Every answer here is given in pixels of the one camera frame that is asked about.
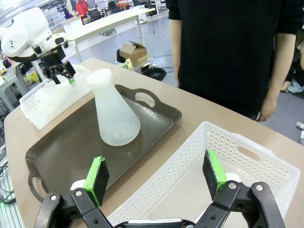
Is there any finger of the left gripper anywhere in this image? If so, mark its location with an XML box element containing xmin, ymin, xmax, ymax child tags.
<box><xmin>61</xmin><ymin>61</ymin><xmax>76</xmax><ymax>86</ymax></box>
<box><xmin>46</xmin><ymin>67</ymin><xmax>62</xmax><ymax>86</ymax></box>

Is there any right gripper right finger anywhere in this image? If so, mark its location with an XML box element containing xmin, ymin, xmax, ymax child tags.
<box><xmin>197</xmin><ymin>149</ymin><xmax>285</xmax><ymax>228</ymax></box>

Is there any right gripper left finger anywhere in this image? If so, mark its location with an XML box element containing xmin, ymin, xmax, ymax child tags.
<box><xmin>33</xmin><ymin>155</ymin><xmax>112</xmax><ymax>228</ymax></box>

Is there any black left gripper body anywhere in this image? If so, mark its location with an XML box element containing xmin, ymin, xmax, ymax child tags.
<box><xmin>41</xmin><ymin>50</ymin><xmax>67</xmax><ymax>72</ymax></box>

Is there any translucent white conical flask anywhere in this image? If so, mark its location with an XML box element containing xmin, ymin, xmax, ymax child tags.
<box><xmin>85</xmin><ymin>68</ymin><xmax>141</xmax><ymax>146</ymax></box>
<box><xmin>35</xmin><ymin>82</ymin><xmax>72</xmax><ymax>114</ymax></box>

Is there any person's right forearm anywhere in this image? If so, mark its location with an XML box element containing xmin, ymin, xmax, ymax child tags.
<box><xmin>169</xmin><ymin>18</ymin><xmax>184</xmax><ymax>88</ymax></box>

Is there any person's left forearm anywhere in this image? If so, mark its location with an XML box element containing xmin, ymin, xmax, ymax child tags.
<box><xmin>261</xmin><ymin>32</ymin><xmax>297</xmax><ymax>105</ymax></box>

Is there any person's left hand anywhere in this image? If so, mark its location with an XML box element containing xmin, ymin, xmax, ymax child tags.
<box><xmin>257</xmin><ymin>95</ymin><xmax>278</xmax><ymax>122</ymax></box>

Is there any white perforated plastic basket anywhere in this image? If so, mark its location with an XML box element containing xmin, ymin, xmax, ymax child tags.
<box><xmin>19</xmin><ymin>64</ymin><xmax>95</xmax><ymax>131</ymax></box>
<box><xmin>106</xmin><ymin>121</ymin><xmax>301</xmax><ymax>228</ymax></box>

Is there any dark brown serving tray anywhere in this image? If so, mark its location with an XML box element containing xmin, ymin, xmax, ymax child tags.
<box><xmin>25</xmin><ymin>84</ymin><xmax>183</xmax><ymax>205</ymax></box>

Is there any green and white carton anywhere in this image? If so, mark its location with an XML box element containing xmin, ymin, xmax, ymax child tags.
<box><xmin>122</xmin><ymin>58</ymin><xmax>134</xmax><ymax>71</ymax></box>

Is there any long white background table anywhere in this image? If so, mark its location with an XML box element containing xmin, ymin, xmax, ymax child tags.
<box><xmin>62</xmin><ymin>7</ymin><xmax>157</xmax><ymax>62</ymax></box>

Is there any brown cardboard box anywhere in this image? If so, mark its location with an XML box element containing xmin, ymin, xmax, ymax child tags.
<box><xmin>118</xmin><ymin>40</ymin><xmax>148</xmax><ymax>67</ymax></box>

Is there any black bag on floor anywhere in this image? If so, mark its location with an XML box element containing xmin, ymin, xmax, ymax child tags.
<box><xmin>142</xmin><ymin>67</ymin><xmax>167</xmax><ymax>81</ymax></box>

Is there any person in black t-shirt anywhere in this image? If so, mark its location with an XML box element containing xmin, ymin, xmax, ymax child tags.
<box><xmin>166</xmin><ymin>0</ymin><xmax>304</xmax><ymax>121</ymax></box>

